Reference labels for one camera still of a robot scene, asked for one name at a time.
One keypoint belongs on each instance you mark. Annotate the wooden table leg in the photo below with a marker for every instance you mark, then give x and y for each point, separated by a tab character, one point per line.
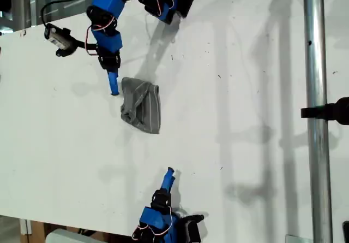
37	232

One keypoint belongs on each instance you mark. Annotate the grey striped towel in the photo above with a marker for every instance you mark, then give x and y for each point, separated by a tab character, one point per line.
148	109

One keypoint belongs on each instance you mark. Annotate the steel post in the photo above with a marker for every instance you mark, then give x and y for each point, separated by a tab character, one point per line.
316	62

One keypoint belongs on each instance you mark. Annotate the black clamp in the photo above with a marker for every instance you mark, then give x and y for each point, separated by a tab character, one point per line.
327	112

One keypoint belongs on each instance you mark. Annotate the black round object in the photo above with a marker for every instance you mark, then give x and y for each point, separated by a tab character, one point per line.
5	1

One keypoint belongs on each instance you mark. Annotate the white leg bracket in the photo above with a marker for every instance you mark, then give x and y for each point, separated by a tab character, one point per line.
25	226

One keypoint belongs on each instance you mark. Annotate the small black box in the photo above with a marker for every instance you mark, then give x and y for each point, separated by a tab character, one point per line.
346	230

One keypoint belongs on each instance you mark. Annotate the short black camera stalk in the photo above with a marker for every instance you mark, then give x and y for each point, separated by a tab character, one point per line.
84	45

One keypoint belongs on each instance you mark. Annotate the white box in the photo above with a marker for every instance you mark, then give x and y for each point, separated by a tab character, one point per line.
71	237

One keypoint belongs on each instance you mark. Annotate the black camera box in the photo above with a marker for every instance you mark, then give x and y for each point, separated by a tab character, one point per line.
58	37
195	226

